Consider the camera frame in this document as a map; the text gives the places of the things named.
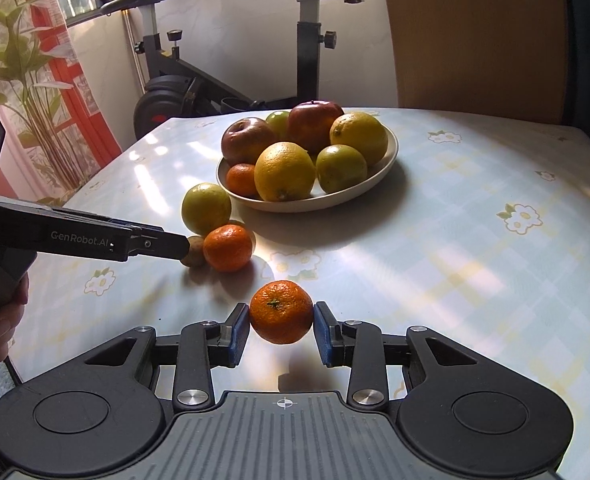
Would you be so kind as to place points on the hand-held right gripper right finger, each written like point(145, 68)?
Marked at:
point(322, 335)

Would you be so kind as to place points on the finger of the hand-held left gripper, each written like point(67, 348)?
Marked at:
point(160, 246)

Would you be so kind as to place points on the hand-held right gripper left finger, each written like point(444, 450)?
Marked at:
point(237, 335)

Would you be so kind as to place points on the brown kiwi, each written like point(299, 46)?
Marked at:
point(195, 257)

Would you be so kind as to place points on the orange mandarin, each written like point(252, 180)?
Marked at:
point(241, 180)
point(281, 312)
point(227, 249)

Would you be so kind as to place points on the yellow-green orange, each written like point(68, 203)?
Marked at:
point(206, 210)

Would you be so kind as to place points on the cream round plate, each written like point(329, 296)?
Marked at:
point(300, 205)

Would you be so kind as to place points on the brownish red apple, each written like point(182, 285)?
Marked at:
point(245, 140)

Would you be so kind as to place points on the yellow citrus fruit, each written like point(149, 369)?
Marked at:
point(360, 135)
point(285, 172)

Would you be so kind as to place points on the dark red apple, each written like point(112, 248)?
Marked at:
point(312, 125)

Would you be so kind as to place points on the person's left hand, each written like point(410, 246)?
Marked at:
point(0, 332)

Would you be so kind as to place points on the plant print curtain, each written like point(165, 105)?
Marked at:
point(20, 110)

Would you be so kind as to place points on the black exercise bike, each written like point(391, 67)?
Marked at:
point(175, 95)

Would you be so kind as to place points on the wooden chair back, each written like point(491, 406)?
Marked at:
point(475, 35)

